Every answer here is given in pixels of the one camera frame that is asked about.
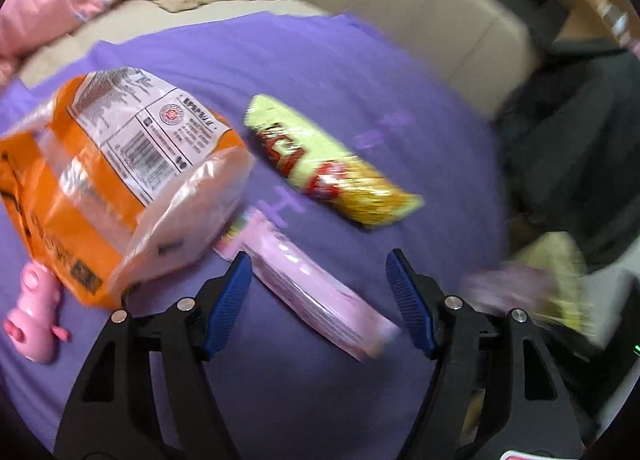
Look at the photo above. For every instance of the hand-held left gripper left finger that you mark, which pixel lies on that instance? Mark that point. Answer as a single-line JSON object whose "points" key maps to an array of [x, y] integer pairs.
{"points": [[227, 300]]}

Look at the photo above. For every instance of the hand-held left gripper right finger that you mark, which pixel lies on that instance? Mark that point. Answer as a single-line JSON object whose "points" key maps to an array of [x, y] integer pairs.
{"points": [[410, 305]]}

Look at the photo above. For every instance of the pink packet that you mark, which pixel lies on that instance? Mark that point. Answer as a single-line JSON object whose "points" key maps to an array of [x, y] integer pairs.
{"points": [[310, 285]]}

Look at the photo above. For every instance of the yellow plastic bag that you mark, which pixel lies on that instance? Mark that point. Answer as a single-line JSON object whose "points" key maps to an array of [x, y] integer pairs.
{"points": [[555, 265]]}

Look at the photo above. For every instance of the blurred pink wrapper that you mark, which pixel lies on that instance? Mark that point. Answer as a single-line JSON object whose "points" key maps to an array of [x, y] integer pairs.
{"points": [[505, 287]]}

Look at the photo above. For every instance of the yellow snack packet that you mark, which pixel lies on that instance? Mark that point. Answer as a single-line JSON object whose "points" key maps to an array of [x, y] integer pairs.
{"points": [[325, 169]]}

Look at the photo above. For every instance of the orange bread bag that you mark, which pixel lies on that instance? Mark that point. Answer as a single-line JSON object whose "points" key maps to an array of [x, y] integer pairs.
{"points": [[100, 179]]}

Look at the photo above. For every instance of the pink pig toy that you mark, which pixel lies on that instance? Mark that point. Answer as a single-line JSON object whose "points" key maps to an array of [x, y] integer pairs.
{"points": [[35, 310]]}

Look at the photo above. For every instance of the dark grey jacket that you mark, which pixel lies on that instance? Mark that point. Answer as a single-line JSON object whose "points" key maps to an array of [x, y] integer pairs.
{"points": [[575, 139]]}

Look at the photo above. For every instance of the purple blanket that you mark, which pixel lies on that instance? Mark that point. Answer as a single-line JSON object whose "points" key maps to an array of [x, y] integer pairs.
{"points": [[350, 89]]}

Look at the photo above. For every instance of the beige padded headboard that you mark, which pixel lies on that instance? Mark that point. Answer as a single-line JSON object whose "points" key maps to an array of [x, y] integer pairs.
{"points": [[425, 24]]}

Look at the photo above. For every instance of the beige bed sheet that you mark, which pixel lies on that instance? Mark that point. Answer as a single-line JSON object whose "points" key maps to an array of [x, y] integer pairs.
{"points": [[110, 24]]}

